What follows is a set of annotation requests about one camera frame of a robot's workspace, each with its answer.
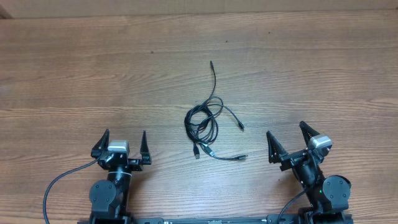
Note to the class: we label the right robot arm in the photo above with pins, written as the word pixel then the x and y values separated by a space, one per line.
pixel 328 196

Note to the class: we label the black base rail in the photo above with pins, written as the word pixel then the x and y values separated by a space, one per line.
pixel 270 219

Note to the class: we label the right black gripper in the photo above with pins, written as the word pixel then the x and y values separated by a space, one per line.
pixel 277 153

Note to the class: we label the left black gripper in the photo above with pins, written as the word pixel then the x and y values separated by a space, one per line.
pixel 137 163

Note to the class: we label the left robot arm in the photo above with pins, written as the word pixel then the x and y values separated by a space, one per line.
pixel 109 197

